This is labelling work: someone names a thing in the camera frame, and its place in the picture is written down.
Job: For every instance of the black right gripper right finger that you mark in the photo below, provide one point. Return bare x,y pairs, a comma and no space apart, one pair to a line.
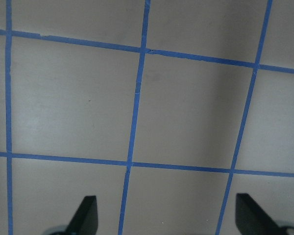
251,219

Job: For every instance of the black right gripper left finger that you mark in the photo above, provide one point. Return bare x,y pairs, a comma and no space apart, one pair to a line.
85,219

